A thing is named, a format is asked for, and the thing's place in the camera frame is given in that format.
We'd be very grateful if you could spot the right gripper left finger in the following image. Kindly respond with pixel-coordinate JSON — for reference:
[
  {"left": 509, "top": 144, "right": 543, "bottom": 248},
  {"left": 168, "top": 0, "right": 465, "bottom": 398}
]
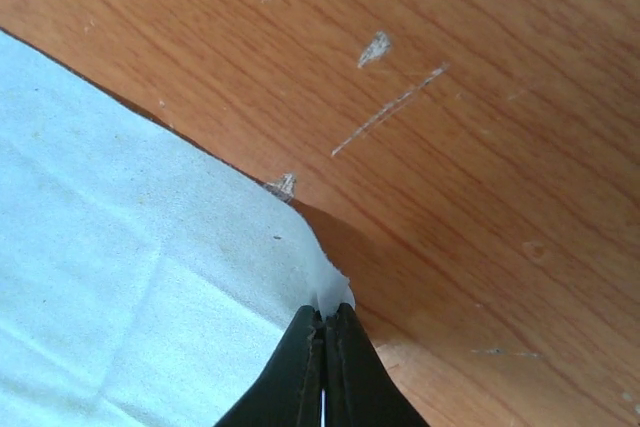
[{"left": 217, "top": 305, "right": 325, "bottom": 427}]

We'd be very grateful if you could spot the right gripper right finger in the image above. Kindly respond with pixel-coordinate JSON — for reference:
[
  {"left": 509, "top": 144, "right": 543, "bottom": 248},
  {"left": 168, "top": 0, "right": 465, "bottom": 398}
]
[{"left": 324, "top": 303, "right": 428, "bottom": 427}]

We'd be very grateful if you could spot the light blue cleaning cloth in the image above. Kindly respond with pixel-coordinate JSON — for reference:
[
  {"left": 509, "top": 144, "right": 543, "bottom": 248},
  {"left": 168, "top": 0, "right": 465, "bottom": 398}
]
[{"left": 1, "top": 35, "right": 354, "bottom": 426}]

